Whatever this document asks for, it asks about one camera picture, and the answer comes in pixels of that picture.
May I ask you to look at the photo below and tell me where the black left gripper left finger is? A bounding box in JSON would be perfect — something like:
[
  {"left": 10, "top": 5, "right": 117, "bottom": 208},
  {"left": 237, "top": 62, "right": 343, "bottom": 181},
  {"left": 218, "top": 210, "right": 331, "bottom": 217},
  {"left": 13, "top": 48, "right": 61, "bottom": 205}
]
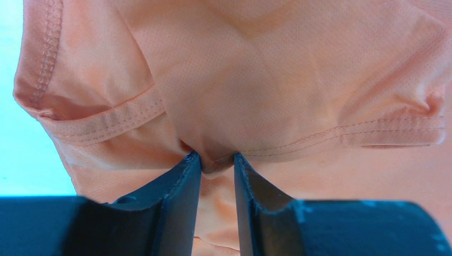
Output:
[{"left": 106, "top": 151, "right": 203, "bottom": 256}]

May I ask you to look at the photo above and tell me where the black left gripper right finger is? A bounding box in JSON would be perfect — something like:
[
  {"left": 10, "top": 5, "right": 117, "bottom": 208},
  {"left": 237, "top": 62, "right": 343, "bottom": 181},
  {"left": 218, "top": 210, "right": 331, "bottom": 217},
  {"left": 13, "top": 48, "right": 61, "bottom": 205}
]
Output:
[{"left": 234, "top": 153, "right": 297, "bottom": 255}]

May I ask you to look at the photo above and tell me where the orange t-shirt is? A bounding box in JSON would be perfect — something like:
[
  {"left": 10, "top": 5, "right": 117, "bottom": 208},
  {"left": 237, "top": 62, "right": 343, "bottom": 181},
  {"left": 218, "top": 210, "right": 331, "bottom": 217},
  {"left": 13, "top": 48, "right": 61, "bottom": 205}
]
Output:
[{"left": 13, "top": 1, "right": 451, "bottom": 255}]

